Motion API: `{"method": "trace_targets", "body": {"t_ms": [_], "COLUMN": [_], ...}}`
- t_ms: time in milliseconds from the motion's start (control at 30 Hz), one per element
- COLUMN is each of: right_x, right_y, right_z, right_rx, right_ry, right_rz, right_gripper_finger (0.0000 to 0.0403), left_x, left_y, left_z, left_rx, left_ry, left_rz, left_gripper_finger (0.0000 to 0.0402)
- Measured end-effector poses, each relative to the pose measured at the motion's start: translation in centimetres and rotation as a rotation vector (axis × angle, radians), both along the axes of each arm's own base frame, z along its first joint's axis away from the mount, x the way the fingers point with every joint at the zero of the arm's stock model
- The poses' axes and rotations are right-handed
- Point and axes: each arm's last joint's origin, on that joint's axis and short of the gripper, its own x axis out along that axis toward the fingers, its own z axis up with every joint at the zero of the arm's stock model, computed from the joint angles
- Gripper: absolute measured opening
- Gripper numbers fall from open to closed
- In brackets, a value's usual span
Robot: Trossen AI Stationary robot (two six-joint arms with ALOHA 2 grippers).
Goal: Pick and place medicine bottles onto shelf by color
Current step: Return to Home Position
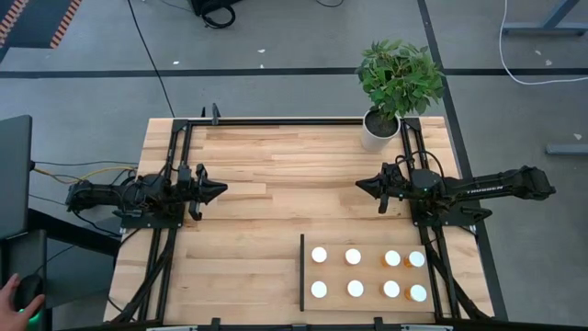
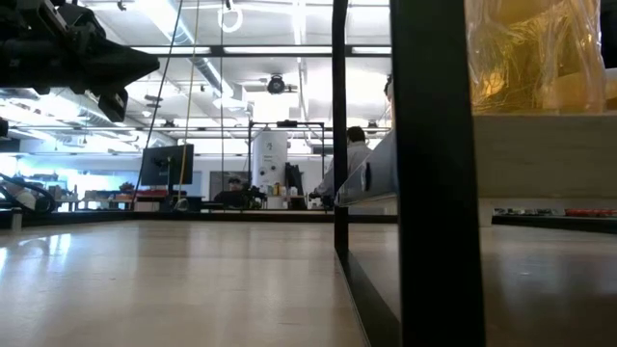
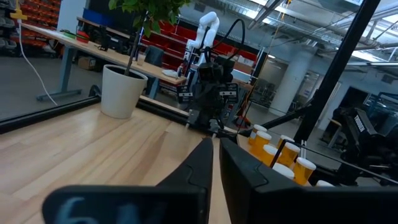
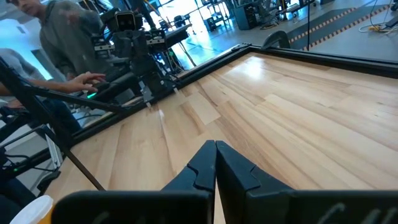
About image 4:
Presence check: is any orange white-capped medicine bottle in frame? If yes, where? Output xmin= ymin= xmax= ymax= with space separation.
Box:
xmin=8 ymin=195 xmax=55 ymax=224

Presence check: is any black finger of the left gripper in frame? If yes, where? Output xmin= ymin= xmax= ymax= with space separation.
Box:
xmin=131 ymin=63 xmax=157 ymax=95
xmin=146 ymin=60 xmax=170 ymax=91

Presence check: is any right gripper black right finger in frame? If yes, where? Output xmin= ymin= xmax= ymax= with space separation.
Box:
xmin=216 ymin=139 xmax=398 ymax=224

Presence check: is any black aluminium table frame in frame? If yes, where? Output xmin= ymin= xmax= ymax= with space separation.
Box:
xmin=27 ymin=42 xmax=398 ymax=147

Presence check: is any person's hand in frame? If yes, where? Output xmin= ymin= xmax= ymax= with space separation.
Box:
xmin=67 ymin=72 xmax=107 ymax=93

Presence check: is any yellow floor cable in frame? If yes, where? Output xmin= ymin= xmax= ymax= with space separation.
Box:
xmin=358 ymin=22 xmax=391 ymax=34

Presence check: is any person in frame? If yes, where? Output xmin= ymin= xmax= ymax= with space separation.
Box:
xmin=0 ymin=48 xmax=108 ymax=134
xmin=6 ymin=0 xmax=105 ymax=78

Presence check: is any thin black pole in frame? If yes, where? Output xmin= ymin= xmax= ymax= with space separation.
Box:
xmin=305 ymin=0 xmax=312 ymax=51

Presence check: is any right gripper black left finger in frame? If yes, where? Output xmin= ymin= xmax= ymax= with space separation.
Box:
xmin=51 ymin=139 xmax=218 ymax=224

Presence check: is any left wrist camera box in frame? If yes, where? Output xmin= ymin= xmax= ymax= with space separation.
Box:
xmin=114 ymin=10 xmax=137 ymax=33

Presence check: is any black equipment cabinet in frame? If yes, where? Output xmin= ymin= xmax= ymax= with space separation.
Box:
xmin=233 ymin=2 xmax=259 ymax=31

